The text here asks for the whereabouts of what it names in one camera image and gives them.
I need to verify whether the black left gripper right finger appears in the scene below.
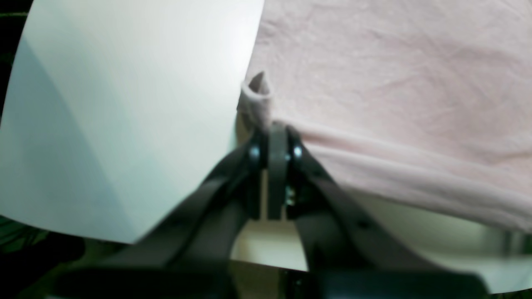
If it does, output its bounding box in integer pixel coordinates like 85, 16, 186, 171
286, 127, 487, 299

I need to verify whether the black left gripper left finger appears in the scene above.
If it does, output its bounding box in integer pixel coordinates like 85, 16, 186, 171
54, 123, 288, 299

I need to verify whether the mauve t-shirt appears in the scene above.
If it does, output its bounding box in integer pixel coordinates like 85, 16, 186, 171
238, 0, 532, 233

